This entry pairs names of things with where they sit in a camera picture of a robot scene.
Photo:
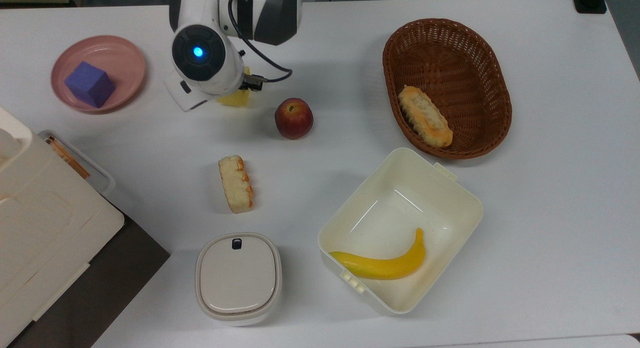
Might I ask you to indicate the brown wicker basket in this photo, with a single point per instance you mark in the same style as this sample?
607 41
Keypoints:
450 52

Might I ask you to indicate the long orange bread roll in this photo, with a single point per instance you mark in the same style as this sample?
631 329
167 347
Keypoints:
425 116

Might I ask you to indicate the yellow cube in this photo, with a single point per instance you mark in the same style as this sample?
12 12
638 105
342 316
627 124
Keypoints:
235 100

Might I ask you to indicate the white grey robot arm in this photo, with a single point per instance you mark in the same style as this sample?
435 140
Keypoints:
200 52

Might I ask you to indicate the red apple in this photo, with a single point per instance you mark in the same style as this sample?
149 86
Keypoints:
294 118

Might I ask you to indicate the white lidded canister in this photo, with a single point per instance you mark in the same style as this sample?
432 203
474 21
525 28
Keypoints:
238 279

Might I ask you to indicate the dark brown crate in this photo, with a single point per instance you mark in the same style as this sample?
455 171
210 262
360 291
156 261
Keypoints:
120 278

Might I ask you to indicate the pink plate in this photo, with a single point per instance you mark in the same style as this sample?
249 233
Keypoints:
120 57

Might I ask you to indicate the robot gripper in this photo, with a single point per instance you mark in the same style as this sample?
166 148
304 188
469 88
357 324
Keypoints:
186 101

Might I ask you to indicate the orange white bread piece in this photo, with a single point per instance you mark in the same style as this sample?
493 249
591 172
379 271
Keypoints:
236 184

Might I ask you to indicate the yellow banana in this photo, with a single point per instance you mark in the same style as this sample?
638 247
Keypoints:
385 268

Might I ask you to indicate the cream open plastic box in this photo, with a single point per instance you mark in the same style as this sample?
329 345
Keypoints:
450 213

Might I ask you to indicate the black camera stand base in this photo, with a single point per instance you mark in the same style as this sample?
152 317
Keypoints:
590 1

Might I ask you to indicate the purple cube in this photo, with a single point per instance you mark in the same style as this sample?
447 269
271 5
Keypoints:
90 85

